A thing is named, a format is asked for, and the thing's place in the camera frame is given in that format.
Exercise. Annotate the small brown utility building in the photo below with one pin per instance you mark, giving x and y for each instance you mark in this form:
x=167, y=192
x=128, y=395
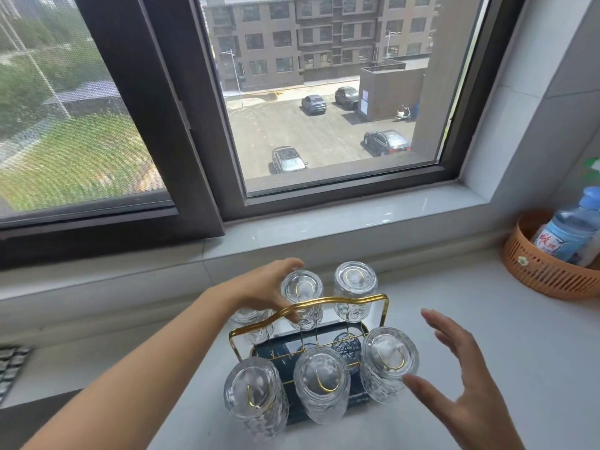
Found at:
x=391, y=91

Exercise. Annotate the person's left hand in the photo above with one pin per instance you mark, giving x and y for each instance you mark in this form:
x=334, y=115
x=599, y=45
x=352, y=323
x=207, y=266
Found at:
x=253, y=290

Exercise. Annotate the grey parked car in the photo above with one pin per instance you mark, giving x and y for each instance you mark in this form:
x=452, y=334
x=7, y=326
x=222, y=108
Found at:
x=314, y=103

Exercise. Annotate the brown apartment building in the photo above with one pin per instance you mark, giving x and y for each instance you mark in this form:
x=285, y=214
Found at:
x=328, y=37

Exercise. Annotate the dark window frame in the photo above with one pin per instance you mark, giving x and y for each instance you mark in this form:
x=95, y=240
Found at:
x=187, y=135

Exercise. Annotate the street lamp pole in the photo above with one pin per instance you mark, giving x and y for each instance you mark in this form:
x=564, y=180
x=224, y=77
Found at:
x=234, y=74

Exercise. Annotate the dark blue drip tray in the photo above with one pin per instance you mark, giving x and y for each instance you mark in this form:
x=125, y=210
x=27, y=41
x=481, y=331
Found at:
x=290, y=351

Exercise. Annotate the white scooter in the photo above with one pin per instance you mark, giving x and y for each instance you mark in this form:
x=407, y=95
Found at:
x=403, y=113

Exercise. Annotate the dark car with sunroof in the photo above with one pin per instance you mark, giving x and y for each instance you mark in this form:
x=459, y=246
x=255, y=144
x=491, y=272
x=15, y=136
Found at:
x=288, y=160

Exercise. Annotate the dark sedan car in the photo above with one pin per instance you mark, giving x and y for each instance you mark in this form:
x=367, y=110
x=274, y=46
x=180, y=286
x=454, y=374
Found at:
x=386, y=142

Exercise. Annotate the clear textured drinking glass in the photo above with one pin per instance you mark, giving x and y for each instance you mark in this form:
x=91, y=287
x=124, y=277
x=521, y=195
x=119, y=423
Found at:
x=307, y=295

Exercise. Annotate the person's right hand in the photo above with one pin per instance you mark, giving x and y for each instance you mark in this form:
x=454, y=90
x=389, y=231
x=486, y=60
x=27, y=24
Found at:
x=478, y=407

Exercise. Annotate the person's right thumb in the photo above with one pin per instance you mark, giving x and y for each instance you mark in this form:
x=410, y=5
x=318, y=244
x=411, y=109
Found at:
x=424, y=388

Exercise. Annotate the grey window screen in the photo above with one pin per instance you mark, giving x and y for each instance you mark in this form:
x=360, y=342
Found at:
x=70, y=135

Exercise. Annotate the set of clear glass cups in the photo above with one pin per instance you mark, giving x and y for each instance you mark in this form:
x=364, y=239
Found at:
x=323, y=384

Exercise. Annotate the person's left thumb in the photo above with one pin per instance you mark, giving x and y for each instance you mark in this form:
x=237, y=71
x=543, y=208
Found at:
x=290, y=316

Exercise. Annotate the person's left forearm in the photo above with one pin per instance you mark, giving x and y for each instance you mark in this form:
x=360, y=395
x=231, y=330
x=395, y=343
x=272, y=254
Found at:
x=126, y=374

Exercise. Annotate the orange plastic basket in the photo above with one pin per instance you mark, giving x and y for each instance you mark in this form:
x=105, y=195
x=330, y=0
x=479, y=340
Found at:
x=539, y=271

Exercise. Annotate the blue water bottle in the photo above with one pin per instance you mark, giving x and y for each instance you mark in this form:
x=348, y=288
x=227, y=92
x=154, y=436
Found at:
x=567, y=229

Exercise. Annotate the white stone window sill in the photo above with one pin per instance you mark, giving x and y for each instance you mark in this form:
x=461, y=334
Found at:
x=351, y=220

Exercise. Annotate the black parked car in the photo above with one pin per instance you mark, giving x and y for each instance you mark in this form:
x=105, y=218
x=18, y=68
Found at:
x=347, y=97

